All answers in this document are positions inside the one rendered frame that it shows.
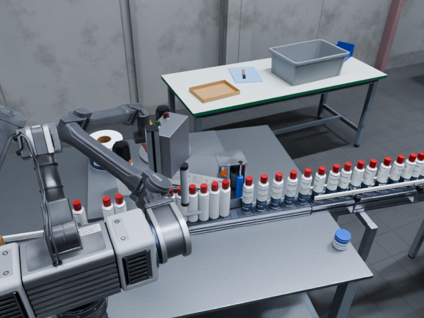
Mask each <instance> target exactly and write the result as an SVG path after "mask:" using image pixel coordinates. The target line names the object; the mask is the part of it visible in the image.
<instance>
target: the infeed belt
mask: <svg viewBox="0 0 424 318"><path fill-rule="evenodd" d="M283 201H284V199H281V201H280V207H279V208H278V209H272V208H270V206H269V204H270V201H267V202H266V209H265V211H257V210H256V203H254V204H252V211H251V213H249V214H244V213H243V212H241V207H238V208H230V212H229V216H228V217H226V218H223V217H221V216H220V215H219V218H218V219H216V220H212V219H210V218H209V220H208V221H200V220H199V219H198V221H197V222H195V223H191V222H189V221H188V220H187V223H186V224H187V226H188V227H190V226H194V225H202V224H206V223H213V222H218V221H225V220H232V219H237V218H245V217H249V216H256V215H263V214H268V213H275V212H280V211H287V210H292V209H299V208H306V207H311V205H310V203H309V202H308V200H307V204H305V205H301V204H298V203H297V197H295V199H294V203H293V206H292V207H286V206H285V205H284V204H283Z"/></svg>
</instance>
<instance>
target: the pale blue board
mask: <svg viewBox="0 0 424 318"><path fill-rule="evenodd" d="M243 69H244V70H245V79H243V73H242V70H243ZM228 70H229V72H230V74H231V75H232V77H233V79H234V81H235V83H256V82H263V80H262V79H261V77H260V76H259V74H258V73H257V71H256V70H255V68H254V67H253V66H251V67H239V68H228Z"/></svg>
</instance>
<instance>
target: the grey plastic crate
mask: <svg viewBox="0 0 424 318"><path fill-rule="evenodd" d="M269 52H271V72H272V73H273V74H275V75H276V76H278V77H279V78H281V79H282V80H284V81H285V82H287V83H289V84H290V85H292V86H297V85H301V84H305V83H310V82H313V81H318V80H323V79H326V78H332V77H335V76H339V75H340V72H341V70H342V67H343V64H344V61H345V58H346V56H349V55H350V52H348V51H347V50H344V49H342V48H340V47H338V46H336V45H333V44H331V43H329V42H326V41H325V40H322V39H317V40H310V41H306V42H299V43H295V44H288V45H282V46H277V47H271V48H269Z"/></svg>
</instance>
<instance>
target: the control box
mask: <svg viewBox="0 0 424 318"><path fill-rule="evenodd" d="M168 113H169V116H170V118H169V119H168V120H165V119H163V115H162V116H161V117H160V118H159V119H158V121H160V122H161V125H162V127H161V128H159V129H158V130H159V138H160V156H161V166H162V175H163V176H165V177H166V178H169V179H172V178H173V176H174V175H175V174H176V173H177V171H178V170H179V168H180V167H181V166H182V165H183V163H184V162H185V161H186V160H187V158H188V157H189V116H186V115H181V114H175V113H171V112H168Z"/></svg>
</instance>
